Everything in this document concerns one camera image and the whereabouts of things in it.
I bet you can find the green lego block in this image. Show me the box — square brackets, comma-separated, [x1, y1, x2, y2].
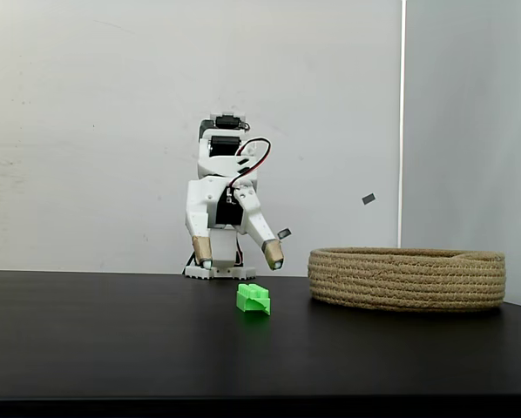
[236, 282, 272, 315]

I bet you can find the red white black servo cable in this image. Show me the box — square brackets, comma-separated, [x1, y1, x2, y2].
[227, 137, 274, 188]

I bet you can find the woven rope basket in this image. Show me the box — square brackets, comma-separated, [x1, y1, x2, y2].
[308, 246, 506, 313]

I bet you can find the white vertical wall trim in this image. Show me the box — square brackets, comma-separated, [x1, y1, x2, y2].
[397, 0, 408, 249]

